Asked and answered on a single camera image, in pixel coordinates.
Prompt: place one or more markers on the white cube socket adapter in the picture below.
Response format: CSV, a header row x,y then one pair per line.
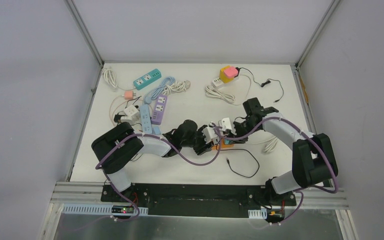
x,y
132,112

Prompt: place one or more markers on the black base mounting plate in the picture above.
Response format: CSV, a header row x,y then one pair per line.
x,y
196,200

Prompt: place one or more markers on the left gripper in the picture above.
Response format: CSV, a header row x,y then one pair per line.
x,y
200,145

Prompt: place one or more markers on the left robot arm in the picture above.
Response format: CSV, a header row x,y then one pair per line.
x,y
118,146

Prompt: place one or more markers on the purple power strip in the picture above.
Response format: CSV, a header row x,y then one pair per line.
x,y
159,109

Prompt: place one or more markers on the white usb power strip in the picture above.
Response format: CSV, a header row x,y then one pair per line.
x,y
217,83

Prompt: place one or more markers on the small pink plug charger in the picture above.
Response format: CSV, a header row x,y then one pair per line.
x,y
129,95

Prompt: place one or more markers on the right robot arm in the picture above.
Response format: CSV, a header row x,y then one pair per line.
x,y
313,159

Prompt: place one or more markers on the orange power strip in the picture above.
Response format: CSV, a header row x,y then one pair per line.
x,y
224,145

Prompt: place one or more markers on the light blue power strip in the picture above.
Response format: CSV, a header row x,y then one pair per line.
x,y
145,119

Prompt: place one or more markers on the teal power strip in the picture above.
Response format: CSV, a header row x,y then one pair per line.
x,y
147,79

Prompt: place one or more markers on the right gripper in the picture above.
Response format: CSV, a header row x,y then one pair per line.
x,y
237,135

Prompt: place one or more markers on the yellow pink cube socket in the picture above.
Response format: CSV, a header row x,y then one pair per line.
x,y
228,73

